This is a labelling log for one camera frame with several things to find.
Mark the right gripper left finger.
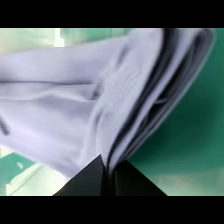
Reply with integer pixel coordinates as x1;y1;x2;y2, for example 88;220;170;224
53;154;108;197

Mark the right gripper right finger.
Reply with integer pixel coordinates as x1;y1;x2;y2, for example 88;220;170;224
109;159;168;197

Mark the pale lilac shirt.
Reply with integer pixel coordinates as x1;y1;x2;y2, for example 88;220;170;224
0;28;215;179

